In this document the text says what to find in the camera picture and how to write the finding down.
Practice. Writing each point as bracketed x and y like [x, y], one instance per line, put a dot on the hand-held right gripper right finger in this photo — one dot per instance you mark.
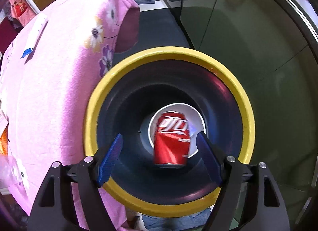
[208, 156]

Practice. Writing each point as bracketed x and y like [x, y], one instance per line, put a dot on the white paper cup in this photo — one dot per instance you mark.
[178, 108]

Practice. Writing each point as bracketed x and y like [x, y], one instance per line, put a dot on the green kitchen cabinets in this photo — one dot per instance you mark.
[236, 47]

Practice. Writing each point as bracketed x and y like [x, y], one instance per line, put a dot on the pink floral tablecloth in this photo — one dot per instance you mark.
[62, 84]

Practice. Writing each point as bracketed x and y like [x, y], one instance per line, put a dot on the red soda can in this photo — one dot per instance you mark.
[171, 146]

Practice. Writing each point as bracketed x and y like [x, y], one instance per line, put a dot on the yellow-rimmed dark trash bin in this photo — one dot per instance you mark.
[124, 102]

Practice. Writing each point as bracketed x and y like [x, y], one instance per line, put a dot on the red printed cloth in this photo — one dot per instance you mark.
[21, 10]

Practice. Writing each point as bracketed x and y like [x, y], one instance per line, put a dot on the dark stone countertop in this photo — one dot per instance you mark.
[305, 22]

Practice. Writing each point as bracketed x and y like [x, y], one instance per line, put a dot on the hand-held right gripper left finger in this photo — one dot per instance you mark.
[111, 159]

